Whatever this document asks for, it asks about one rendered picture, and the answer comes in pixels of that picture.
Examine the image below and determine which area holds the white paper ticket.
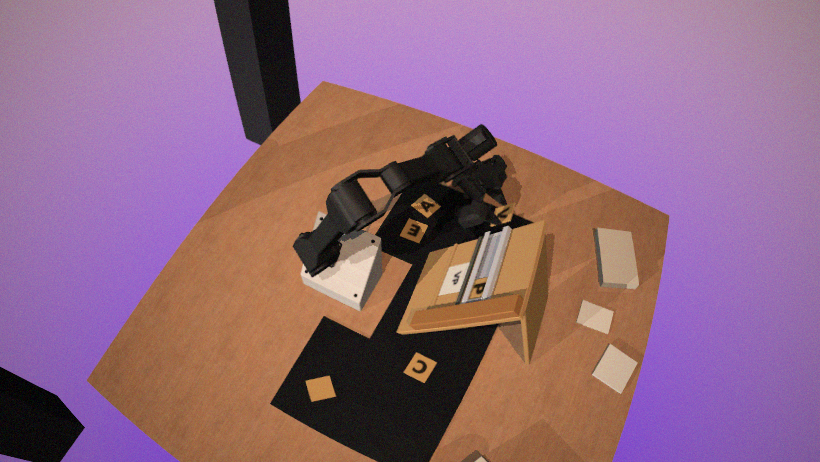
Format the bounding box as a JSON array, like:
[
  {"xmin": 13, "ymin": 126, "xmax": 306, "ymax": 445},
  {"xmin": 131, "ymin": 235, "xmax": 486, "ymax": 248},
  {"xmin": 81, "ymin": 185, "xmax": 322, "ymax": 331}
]
[{"xmin": 438, "ymin": 263, "xmax": 470, "ymax": 296}]

